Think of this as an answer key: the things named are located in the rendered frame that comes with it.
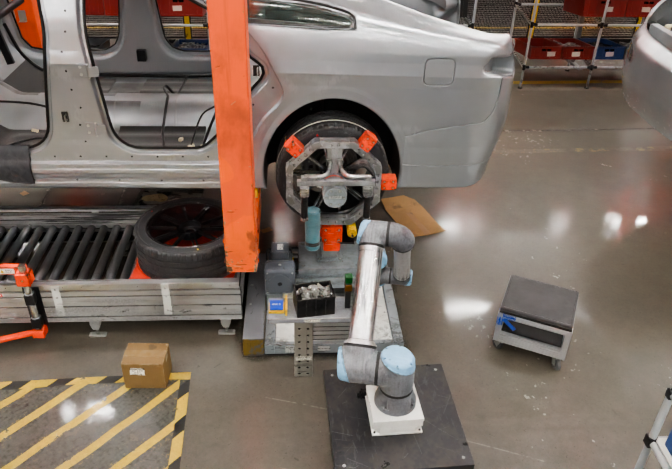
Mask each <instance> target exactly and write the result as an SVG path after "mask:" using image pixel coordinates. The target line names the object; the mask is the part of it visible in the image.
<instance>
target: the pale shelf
mask: <svg viewBox="0 0 672 469"><path fill-rule="evenodd" d="M344 298H345V297H336V298H335V314H330V315H322V316H314V317H305V318H297V315H296V311H295V307H294V303H293V298H287V316H285V298H270V299H268V324H282V323H338V322H351V309H344ZM270 300H283V302H284V313H273V314H269V302H270Z"/></svg>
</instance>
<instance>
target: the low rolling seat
mask: <svg viewBox="0 0 672 469"><path fill-rule="evenodd" d="M578 298H579V292H578V291H575V290H571V289H567V288H564V287H560V286H556V285H552V284H548V283H544V282H540V281H536V280H533V279H529V278H525V277H521V276H517V275H511V276H510V279H509V282H508V285H507V288H506V291H505V294H504V297H503V300H502V303H501V306H500V309H499V312H498V317H497V322H496V326H495V331H494V336H493V339H492V342H493V345H494V346H495V347H496V348H497V349H500V348H502V347H503V343H505V344H509V345H512V346H516V347H519V348H522V349H526V350H529V351H533V352H536V353H539V354H543V355H546V356H550V357H552V361H551V363H552V367H553V369H554V370H560V369H561V359H562V360H563V361H564V360H565V356H566V353H567V350H568V346H569V343H570V340H571V336H572V333H573V327H574V321H575V316H576V310H577V304H578Z"/></svg>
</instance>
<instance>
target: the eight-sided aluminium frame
mask: <svg viewBox="0 0 672 469"><path fill-rule="evenodd" d="M330 144H332V145H330ZM338 144H339V145H338ZM327 148H332V149H338V148H342V149H353V150H354V151H355V152H356V153H357V154H358V155H360V156H361V157H362V158H363V159H366V160H367V161H368V162H369V163H370V165H371V166H372V168H373V169H374V171H375V175H376V186H372V187H373V196H372V197H371V202H370V209H371V208H372V207H374V206H375V205H377V203H379V202H380V190H381V177H382V165H381V162H380V161H379V160H378V159H376V158H375V157H374V156H373V155H372V154H371V153H370V152H368V153H367V152H365V151H364V150H363V149H361V148H360V147H359V142H358V140H357V139H356V138H354V137H314V138H313V139H312V140H310V142H309V143H307V144H306V145H305V146H304V152H303V153H301V154H300V155H299V156H298V157H297V158H294V157H292V158H291V159H289V161H288V162H286V202H287V203H288V204H289V205H290V206H291V207H293V208H294V209H295V210H296V211H297V212H299V213H300V214H301V201H300V200H299V199H298V198H297V197H295V196H294V195H293V170H294V169H295V168H296V167H297V166H298V165H300V164H301V163H302V162H303V161H304V160H305V159H306V158H307V157H309V156H310V155H311V154H312V153H313V152H314V151H315V150H316V149H327ZM363 208H364V201H363V202H362V203H361V204H359V205H358V206H357V207H356V208H355V209H353V210H352V211H351V212H350V213H349V214H320V219H321V221H322V222H321V225H352V224H353V223H355V221H357V220H358V219H359V218H360V217H361V216H363ZM328 217H329V218H328ZM335 217H336V218H335ZM343 217H344V218H343ZM328 221H329V222H328Z"/></svg>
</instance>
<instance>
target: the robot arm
mask: <svg viewBox="0 0 672 469"><path fill-rule="evenodd" d="M358 229H359V230H358V234H357V243H358V244H359V248H360V249H359V257H358V265H357V273H356V282H355V290H354V298H353V306H352V315H351V323H350V331H349V338H348V339H347V340H346V341H344V345H343V347H342V346H341V347H339V349H338V355H337V375H338V378H339V379H340V380H341V381H346V382H349V383H350V382H351V383H358V384H366V385H373V386H379V387H378V388H377V390H376V392H375V395H374V403H375V405H376V407H377V408H378V409H379V410H380V411H381V412H382V413H384V414H386V415H389V416H394V417H400V416H405V415H407V414H409V413H411V412H412V411H413V410H414V408H415V406H416V395H415V393H414V390H413V383H414V373H415V358H414V356H413V354H412V353H411V351H409V350H408V349H407V348H405V347H402V346H401V347H399V346H398V345H391V346H388V347H386V348H385V349H384V350H383V351H382V352H381V351H377V345H376V344H375V343H374V341H373V338H374V329H375V320H376V311H377V302H378V293H379V287H380V286H383V285H384V284H395V285H404V286H410V285H411V282H412V275H413V271H412V270H411V269H410V261H411V250H412V249H413V247H414V244H415V238H414V235H413V233H412V232H411V231H410V230H409V229H408V228H407V227H405V226H403V225H401V224H399V223H395V222H387V221H376V220H363V221H362V222H361V224H360V226H358ZM384 246H387V247H392V248H393V250H394V268H391V267H386V264H387V255H386V251H385V247H384Z"/></svg>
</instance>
